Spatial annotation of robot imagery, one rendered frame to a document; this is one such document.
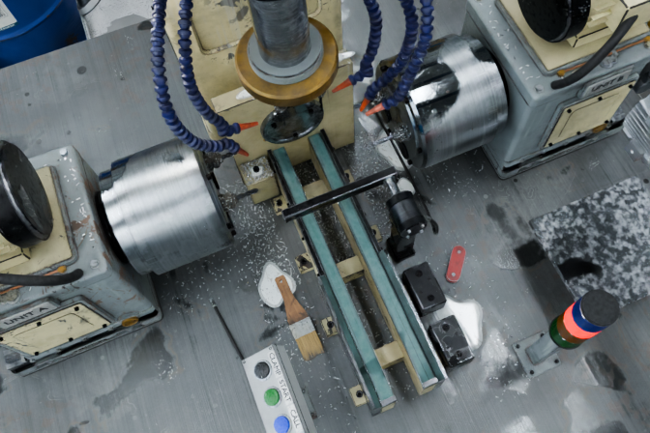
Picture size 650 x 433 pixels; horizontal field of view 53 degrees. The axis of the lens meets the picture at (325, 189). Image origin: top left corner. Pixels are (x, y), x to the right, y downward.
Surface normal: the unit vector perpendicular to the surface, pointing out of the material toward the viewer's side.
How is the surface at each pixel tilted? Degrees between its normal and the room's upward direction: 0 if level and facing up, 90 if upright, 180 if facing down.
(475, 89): 28
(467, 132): 70
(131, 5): 0
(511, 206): 0
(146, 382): 0
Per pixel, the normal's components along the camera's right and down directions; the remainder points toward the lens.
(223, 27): 0.38, 0.84
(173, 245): 0.32, 0.59
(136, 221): 0.16, 0.09
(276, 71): -0.05, -0.41
